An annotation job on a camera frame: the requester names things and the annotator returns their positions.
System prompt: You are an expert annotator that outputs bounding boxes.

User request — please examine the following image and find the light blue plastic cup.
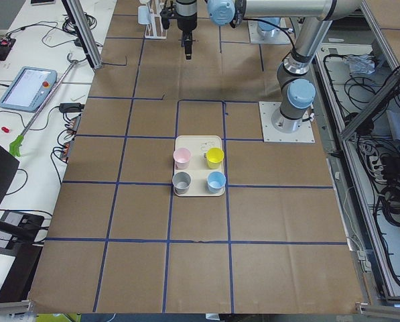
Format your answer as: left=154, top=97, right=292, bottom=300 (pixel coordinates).
left=137, top=5, right=151, bottom=25

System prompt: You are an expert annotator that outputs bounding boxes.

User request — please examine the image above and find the teach pendant tablet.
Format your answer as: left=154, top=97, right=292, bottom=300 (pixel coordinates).
left=0, top=66, right=58, bottom=113

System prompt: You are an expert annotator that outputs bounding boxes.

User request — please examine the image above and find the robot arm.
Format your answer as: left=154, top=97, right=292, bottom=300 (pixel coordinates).
left=206, top=0, right=360, bottom=133

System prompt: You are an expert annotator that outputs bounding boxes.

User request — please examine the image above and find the yellow plastic cup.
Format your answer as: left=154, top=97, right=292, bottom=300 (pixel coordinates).
left=206, top=147, right=224, bottom=169

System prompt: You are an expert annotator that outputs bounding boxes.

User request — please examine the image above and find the pink plastic cup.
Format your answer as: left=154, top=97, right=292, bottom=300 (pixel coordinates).
left=173, top=148, right=192, bottom=170

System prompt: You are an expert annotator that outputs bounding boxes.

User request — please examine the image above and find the white wire cup rack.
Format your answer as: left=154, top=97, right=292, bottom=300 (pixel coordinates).
left=140, top=0, right=167, bottom=40

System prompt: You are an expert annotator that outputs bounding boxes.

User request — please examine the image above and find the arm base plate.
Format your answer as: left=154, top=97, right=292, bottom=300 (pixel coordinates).
left=259, top=101, right=315, bottom=144
left=248, top=17, right=293, bottom=45

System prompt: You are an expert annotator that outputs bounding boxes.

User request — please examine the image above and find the black power adapter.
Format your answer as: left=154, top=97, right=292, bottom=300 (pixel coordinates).
left=58, top=103, right=84, bottom=113

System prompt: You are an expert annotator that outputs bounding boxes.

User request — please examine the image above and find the cream plastic tray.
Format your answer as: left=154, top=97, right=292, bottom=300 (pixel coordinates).
left=173, top=136, right=225, bottom=197

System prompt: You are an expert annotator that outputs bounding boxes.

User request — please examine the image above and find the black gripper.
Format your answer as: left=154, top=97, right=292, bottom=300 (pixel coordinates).
left=160, top=8, right=197, bottom=60

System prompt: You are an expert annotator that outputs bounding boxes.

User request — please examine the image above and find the metal reacher grabber tool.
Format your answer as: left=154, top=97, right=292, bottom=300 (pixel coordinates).
left=9, top=52, right=80, bottom=157

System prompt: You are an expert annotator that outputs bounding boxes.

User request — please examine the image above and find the grey plastic cup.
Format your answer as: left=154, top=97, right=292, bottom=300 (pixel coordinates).
left=172, top=172, right=192, bottom=195

